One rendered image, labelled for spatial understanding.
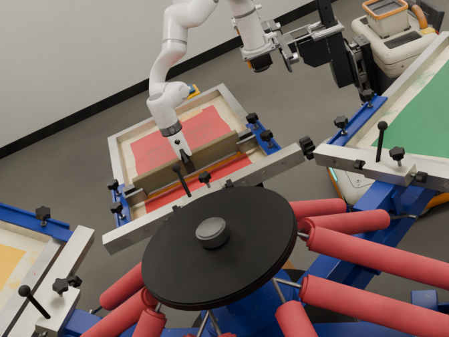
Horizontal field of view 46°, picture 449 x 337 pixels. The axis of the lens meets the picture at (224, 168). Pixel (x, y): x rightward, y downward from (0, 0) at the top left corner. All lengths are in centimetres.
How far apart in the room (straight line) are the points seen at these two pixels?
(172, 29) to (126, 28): 365
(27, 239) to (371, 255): 102
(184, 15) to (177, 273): 103
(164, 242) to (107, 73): 458
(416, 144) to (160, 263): 96
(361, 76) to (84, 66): 350
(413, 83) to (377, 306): 120
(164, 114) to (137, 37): 378
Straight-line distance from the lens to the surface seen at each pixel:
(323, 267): 128
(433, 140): 170
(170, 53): 180
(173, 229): 107
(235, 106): 218
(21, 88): 562
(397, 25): 252
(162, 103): 172
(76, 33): 545
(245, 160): 187
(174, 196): 186
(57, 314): 135
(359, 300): 95
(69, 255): 150
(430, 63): 212
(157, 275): 99
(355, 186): 268
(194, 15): 179
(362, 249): 103
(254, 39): 220
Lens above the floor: 193
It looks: 31 degrees down
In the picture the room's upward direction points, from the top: 24 degrees counter-clockwise
